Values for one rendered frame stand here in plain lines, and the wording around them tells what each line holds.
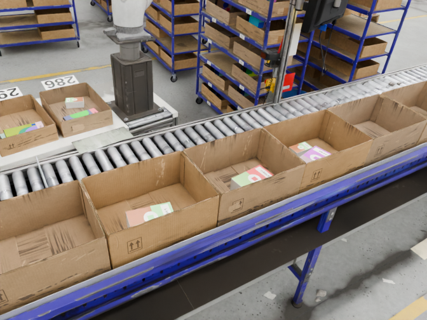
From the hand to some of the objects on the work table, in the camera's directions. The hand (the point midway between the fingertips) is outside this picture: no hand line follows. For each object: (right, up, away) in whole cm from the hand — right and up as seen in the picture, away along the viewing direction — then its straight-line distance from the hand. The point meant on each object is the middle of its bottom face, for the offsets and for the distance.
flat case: (-133, -61, +52) cm, 155 cm away
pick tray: (-164, -68, +42) cm, 183 cm away
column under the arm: (-108, -51, +70) cm, 139 cm away
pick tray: (-139, -58, +58) cm, 162 cm away
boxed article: (-143, -51, +65) cm, 165 cm away
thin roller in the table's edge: (-97, -61, +62) cm, 130 cm away
